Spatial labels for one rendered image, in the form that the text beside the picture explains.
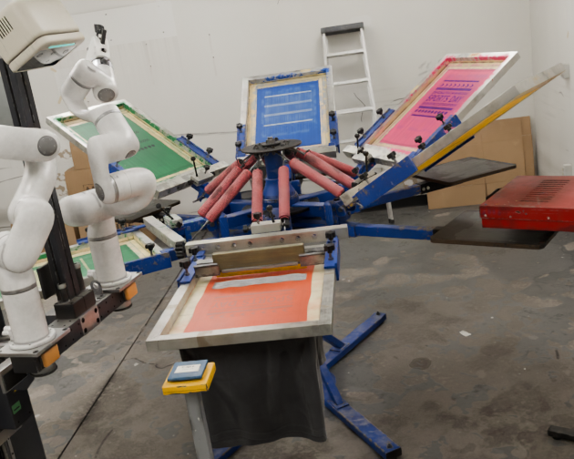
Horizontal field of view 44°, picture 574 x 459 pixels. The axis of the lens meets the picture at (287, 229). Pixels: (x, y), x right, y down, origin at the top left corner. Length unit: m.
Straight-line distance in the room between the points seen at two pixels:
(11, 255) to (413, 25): 5.28
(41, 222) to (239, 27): 5.03
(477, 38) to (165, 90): 2.90
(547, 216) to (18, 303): 1.80
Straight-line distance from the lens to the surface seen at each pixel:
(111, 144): 2.05
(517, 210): 2.77
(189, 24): 6.88
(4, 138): 1.91
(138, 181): 2.10
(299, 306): 2.43
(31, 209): 1.93
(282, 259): 2.74
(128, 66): 7.04
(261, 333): 2.22
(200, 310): 2.55
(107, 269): 2.40
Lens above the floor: 1.88
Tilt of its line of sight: 16 degrees down
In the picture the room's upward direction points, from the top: 9 degrees counter-clockwise
